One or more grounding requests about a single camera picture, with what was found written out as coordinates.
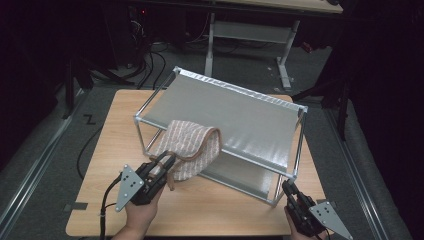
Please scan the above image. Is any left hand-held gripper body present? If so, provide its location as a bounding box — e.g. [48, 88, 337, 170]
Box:
[114, 162, 168, 213]

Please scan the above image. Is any black metal stand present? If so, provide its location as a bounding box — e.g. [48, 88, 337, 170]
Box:
[291, 79, 351, 141]
[63, 59, 94, 119]

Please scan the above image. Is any thin black floor cable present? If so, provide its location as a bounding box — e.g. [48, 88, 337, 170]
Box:
[76, 125, 104, 181]

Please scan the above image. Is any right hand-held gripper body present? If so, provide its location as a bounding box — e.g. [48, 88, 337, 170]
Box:
[286, 194, 355, 240]

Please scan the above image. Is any metal floor rail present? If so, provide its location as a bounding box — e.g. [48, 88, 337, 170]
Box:
[323, 106, 389, 240]
[0, 88, 86, 234]

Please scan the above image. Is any dark computer tower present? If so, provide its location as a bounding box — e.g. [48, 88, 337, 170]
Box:
[99, 4, 154, 68]

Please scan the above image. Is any striped beige towel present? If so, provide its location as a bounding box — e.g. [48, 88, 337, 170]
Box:
[148, 119, 224, 192]

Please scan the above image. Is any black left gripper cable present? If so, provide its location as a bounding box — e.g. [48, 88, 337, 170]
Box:
[98, 173, 123, 240]

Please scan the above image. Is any bundle of black cables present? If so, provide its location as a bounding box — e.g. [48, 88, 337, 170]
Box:
[126, 43, 168, 91]

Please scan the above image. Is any desk with white metal legs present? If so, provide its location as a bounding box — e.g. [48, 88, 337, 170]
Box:
[203, 0, 344, 93]

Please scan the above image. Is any person's left hand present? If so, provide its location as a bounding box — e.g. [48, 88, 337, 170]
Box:
[124, 187, 165, 233]

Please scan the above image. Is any person's right hand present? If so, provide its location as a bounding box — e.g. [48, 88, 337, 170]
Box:
[283, 207, 335, 240]

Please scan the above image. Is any metal two-tier shelf rack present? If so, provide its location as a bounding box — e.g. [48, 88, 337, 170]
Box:
[133, 65, 309, 208]

